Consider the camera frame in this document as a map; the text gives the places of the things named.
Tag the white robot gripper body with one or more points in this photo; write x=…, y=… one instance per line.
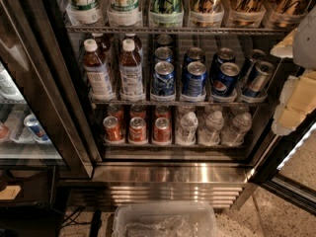
x=306, y=41

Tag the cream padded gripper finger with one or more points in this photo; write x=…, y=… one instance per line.
x=297, y=100
x=284, y=48

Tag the orange gold soda can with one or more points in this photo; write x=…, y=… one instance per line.
x=205, y=13

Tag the rear silver blue can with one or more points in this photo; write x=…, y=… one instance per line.
x=253, y=56

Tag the silver blue can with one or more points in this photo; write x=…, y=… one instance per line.
x=259, y=76
x=253, y=56

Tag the front silver blue can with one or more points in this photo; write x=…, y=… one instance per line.
x=259, y=76

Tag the gold tall can right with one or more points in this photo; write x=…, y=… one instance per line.
x=284, y=13

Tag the gold tall can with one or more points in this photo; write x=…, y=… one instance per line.
x=244, y=13
x=284, y=13

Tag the rear pepsi can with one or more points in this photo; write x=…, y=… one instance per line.
x=223, y=55

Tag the pepsi can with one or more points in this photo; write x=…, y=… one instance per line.
x=223, y=55
x=225, y=79

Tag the front pepsi can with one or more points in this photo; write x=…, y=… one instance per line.
x=225, y=79

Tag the open fridge door right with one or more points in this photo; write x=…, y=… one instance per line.
x=288, y=169

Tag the blue can column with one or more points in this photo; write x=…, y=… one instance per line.
x=194, y=54
x=194, y=77

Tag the middle blue can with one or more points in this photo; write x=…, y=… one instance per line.
x=163, y=53

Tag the fridge vent grille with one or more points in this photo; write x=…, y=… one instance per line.
x=219, y=197

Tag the rear right orange can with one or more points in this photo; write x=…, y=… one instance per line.
x=163, y=111

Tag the front right orange can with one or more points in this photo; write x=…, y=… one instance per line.
x=162, y=130

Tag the rear middle orange can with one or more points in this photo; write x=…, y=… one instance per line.
x=137, y=111

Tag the front middle orange can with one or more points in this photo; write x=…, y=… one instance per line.
x=137, y=129

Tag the white green tall can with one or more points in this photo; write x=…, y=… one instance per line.
x=124, y=13

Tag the rear left orange can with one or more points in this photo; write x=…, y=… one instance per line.
x=116, y=110

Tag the front left orange can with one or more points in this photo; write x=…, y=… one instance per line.
x=112, y=129

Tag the white red tall can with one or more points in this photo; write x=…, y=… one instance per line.
x=85, y=12

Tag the glass fridge door left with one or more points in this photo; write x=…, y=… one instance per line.
x=37, y=54

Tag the can behind glass door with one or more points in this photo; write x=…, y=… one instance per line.
x=33, y=125

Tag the front right water bottle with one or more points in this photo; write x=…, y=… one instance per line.
x=233, y=134

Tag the water bottle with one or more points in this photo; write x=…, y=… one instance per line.
x=233, y=134
x=209, y=134
x=186, y=132

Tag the front middle water bottle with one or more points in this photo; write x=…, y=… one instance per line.
x=209, y=134

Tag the front left water bottle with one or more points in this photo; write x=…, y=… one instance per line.
x=186, y=132

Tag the rear right tea bottle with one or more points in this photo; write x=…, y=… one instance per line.
x=137, y=41

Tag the tea bottle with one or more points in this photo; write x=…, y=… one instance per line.
x=95, y=64
x=103, y=43
x=137, y=41
x=130, y=69

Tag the front right tea bottle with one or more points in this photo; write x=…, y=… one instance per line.
x=130, y=69

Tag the clear plastic bin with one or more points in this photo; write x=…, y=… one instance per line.
x=165, y=219

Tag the rear left tea bottle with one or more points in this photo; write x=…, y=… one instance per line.
x=103, y=43

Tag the front left tea bottle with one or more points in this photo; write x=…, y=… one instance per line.
x=95, y=64

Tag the top wire shelf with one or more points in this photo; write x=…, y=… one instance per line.
x=177, y=31

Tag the wire shelf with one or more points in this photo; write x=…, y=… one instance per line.
x=177, y=31
x=176, y=103
x=150, y=145

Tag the middle wire shelf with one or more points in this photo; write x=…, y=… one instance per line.
x=176, y=103

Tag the bottom wire shelf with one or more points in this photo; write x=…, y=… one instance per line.
x=150, y=145

